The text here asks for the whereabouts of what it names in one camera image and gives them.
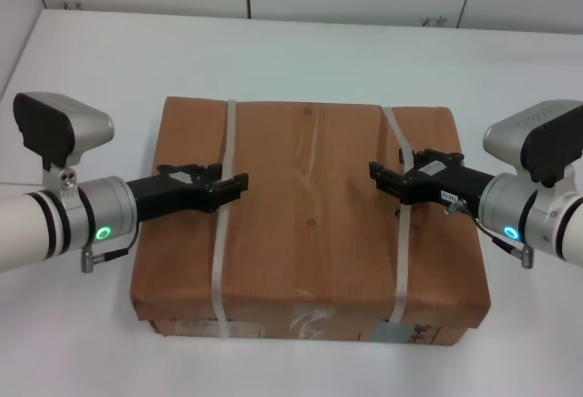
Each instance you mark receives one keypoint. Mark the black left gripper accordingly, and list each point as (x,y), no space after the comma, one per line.
(168,194)

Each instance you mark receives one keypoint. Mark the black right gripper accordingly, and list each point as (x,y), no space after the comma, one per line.
(446,180)

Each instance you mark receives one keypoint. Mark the brown cardboard box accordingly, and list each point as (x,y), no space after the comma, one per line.
(309,215)

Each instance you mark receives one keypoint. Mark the grey sticker on box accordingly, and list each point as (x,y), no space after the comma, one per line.
(392,332)

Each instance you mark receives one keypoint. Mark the clear tape patch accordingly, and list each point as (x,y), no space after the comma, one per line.
(313,322)

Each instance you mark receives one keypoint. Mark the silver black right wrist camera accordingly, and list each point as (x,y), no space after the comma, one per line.
(537,137)

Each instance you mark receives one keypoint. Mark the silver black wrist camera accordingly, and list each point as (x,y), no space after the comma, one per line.
(54,126)
(537,137)

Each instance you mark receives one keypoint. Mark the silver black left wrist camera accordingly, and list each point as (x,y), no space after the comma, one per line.
(54,126)

